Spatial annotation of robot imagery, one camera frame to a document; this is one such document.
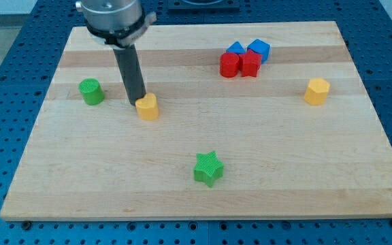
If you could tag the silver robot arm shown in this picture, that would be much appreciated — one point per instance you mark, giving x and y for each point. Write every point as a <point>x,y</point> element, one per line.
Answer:
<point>115,23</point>

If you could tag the red star block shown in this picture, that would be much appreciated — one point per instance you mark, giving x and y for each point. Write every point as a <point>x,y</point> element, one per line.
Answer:
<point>250,63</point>

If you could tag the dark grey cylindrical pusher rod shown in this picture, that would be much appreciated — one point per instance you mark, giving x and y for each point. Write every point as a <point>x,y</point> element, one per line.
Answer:
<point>129,67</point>

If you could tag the yellow heart block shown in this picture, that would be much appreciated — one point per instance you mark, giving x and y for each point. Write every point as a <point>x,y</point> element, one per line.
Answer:
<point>147,107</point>

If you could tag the red cylinder block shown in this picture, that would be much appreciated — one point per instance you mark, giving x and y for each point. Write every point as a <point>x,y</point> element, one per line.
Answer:
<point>229,64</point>

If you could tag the green cylinder block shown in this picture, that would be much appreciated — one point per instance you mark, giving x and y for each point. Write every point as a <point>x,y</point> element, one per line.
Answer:
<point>91,91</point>

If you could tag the yellow hexagon block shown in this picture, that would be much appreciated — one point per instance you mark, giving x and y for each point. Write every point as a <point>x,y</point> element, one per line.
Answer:
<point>316,91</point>

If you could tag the light wooden board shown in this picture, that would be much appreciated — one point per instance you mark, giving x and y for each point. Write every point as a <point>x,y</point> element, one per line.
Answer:
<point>283,158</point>

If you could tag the blue cube block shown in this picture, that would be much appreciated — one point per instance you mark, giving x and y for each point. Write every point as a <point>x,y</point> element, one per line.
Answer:
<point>261,48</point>

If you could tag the blue triangle block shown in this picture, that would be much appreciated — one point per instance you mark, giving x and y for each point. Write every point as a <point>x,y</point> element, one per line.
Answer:
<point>236,48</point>

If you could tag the green star block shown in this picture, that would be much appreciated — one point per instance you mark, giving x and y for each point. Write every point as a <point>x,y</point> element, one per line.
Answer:
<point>208,168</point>

